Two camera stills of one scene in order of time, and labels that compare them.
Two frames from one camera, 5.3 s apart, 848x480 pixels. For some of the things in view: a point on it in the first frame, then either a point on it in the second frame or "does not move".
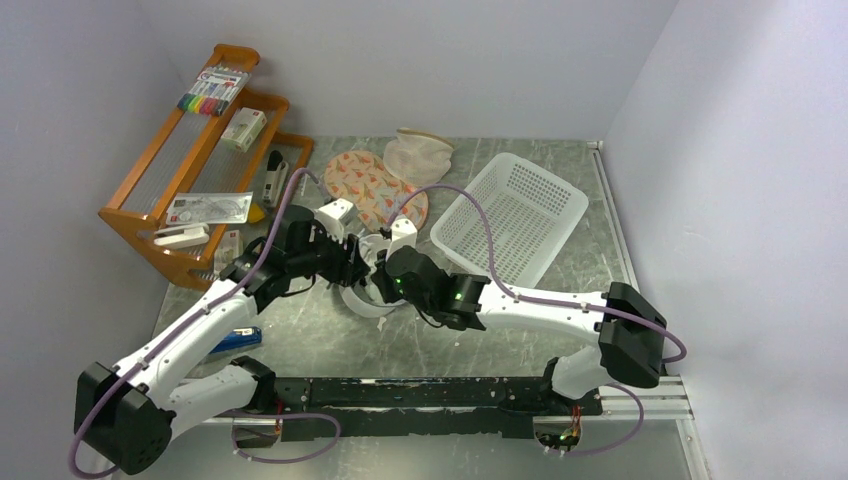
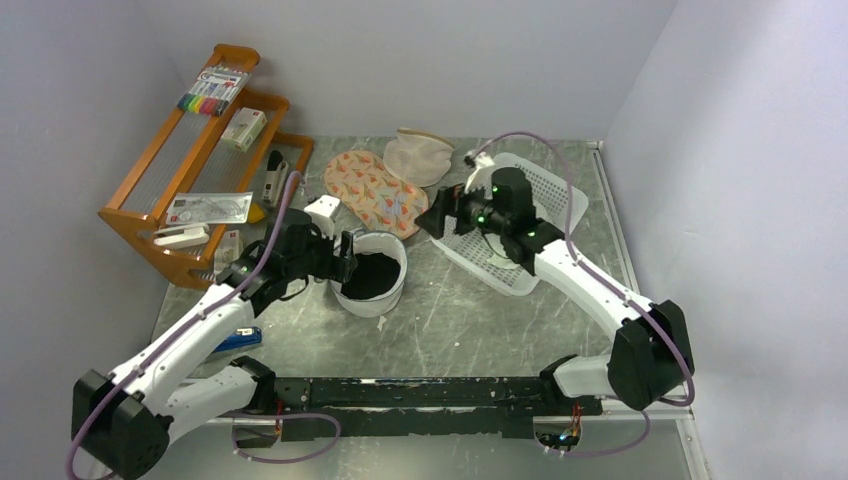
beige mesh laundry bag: [417, 158] does not move
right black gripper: [381, 277] -> [455, 202]
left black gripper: [348, 267] does not move
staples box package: [229, 249] does not move
